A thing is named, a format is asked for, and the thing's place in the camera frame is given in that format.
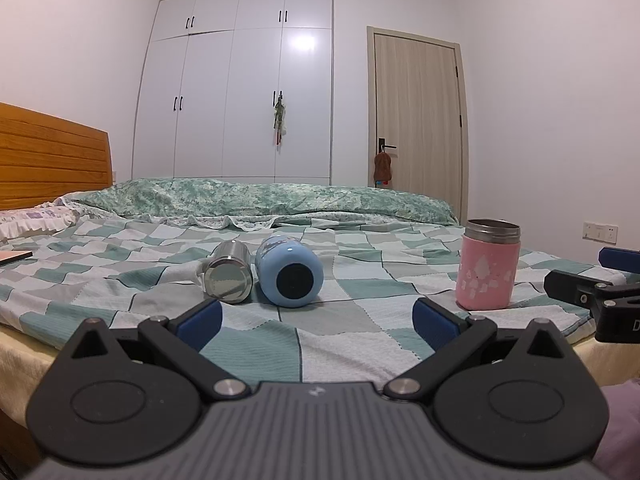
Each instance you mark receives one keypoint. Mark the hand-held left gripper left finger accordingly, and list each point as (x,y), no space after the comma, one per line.
(202,321)

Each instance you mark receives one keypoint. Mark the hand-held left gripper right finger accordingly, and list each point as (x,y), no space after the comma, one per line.
(431,321)

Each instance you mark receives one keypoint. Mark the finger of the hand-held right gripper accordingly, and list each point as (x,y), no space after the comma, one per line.
(620,259)
(570,286)

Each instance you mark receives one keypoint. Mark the silver steel cup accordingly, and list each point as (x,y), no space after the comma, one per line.
(229,280)

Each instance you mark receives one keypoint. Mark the blue bottle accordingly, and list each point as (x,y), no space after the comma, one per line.
(287,272)

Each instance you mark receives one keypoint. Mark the pink cup with steel rim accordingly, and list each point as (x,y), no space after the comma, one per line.
(485,275)

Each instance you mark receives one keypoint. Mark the checkered green bedsheet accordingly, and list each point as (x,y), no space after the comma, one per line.
(345,330)

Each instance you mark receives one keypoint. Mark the person's purple clothing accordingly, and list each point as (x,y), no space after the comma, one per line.
(622,425)

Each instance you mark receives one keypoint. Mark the green floral quilt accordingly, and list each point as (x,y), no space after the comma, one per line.
(260,200)

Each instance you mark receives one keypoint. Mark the brown hanging pouch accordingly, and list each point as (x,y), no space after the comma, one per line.
(383,169)

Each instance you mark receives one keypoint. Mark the yellow mattress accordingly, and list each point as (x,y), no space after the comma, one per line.
(22,370)

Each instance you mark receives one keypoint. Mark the dark phone on bed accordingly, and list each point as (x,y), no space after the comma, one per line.
(14,257)

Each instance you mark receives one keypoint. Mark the floral pillow with frill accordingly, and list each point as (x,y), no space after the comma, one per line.
(30,220)

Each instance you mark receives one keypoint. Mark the beige wooden door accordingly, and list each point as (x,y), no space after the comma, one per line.
(415,110)

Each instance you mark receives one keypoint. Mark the hanging tassel ornament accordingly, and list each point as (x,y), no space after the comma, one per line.
(279,119)

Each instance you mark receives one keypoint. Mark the wooden headboard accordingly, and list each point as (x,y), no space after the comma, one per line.
(50,160)

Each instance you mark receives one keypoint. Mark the white wardrobe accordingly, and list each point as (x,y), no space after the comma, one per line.
(230,90)

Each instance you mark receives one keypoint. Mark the white wall socket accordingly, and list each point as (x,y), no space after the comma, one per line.
(600,232)

